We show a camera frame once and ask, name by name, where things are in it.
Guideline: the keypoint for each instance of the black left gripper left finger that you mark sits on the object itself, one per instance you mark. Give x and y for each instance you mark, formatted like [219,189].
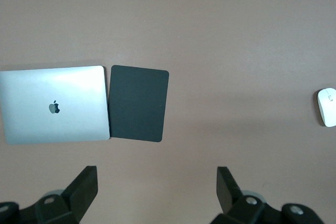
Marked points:
[78,195]

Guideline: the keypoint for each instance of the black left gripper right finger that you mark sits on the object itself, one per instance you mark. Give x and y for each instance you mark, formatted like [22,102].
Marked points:
[231,197]

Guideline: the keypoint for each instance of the white computer mouse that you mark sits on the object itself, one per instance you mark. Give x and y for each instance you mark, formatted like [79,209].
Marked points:
[328,108]

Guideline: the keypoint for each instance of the black mouse pad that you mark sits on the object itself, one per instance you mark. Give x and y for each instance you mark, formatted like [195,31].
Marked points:
[137,103]

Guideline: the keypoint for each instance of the silver closed laptop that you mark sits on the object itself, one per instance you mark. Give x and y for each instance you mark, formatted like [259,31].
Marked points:
[31,119]

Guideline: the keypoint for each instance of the brown table cover mat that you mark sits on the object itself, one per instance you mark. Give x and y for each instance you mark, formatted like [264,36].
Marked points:
[210,37]

